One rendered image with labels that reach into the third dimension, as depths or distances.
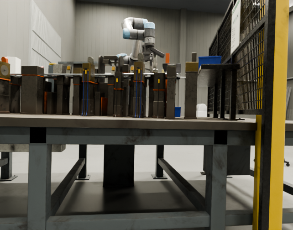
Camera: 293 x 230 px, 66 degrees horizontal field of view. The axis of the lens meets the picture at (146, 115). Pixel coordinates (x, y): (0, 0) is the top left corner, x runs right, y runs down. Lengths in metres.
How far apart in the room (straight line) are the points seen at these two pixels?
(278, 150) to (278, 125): 0.12
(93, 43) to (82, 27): 0.94
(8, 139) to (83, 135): 0.32
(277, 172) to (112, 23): 12.14
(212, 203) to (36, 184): 0.83
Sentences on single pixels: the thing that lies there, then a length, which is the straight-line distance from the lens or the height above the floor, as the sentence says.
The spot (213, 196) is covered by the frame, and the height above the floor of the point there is 0.33.
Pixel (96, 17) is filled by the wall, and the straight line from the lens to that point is 13.01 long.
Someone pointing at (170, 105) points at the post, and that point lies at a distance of 1.23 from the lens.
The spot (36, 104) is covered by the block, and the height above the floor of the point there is 0.77.
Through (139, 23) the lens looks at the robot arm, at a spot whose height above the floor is 1.52.
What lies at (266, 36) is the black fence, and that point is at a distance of 1.10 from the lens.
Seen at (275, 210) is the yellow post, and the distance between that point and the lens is 1.26.
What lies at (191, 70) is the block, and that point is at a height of 1.01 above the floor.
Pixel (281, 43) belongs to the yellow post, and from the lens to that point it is 1.23.
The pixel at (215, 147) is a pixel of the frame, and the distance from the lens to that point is 1.18.
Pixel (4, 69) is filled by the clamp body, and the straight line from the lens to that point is 1.90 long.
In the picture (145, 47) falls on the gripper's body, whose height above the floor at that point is 1.20.
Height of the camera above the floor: 0.73
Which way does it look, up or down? 1 degrees down
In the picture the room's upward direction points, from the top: 2 degrees clockwise
